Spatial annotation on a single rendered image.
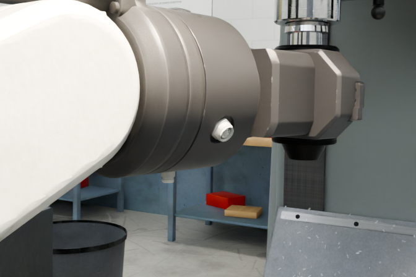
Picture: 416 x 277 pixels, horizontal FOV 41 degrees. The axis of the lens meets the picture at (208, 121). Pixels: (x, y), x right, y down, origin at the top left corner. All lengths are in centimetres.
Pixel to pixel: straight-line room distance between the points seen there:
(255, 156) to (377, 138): 425
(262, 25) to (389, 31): 426
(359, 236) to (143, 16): 58
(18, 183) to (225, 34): 14
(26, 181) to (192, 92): 10
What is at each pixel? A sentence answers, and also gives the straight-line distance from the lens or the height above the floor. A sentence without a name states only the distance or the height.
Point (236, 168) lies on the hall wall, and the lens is 510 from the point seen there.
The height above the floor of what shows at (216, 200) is 29.
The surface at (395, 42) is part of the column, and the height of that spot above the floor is 130.
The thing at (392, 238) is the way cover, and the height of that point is 104.
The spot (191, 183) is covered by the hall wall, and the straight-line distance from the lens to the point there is 535.
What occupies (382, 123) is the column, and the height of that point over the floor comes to 119.
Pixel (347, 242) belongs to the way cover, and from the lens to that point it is 78.
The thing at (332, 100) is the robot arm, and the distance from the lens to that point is 33.
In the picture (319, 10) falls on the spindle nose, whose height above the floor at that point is 129.
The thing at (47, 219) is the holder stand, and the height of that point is 108.
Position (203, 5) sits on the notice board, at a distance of 530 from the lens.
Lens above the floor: 123
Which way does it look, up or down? 3 degrees down
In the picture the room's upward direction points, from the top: 1 degrees clockwise
